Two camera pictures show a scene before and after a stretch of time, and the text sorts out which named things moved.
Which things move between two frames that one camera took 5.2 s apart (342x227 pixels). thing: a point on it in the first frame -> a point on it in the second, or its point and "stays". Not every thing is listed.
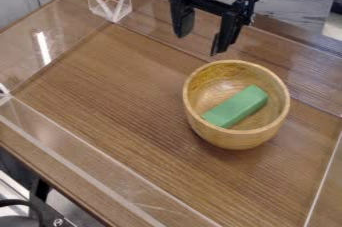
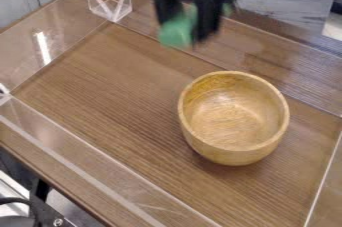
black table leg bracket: [51, 218] stays
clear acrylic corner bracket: [111, 9] stays
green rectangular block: [237, 107] -> [177, 30]
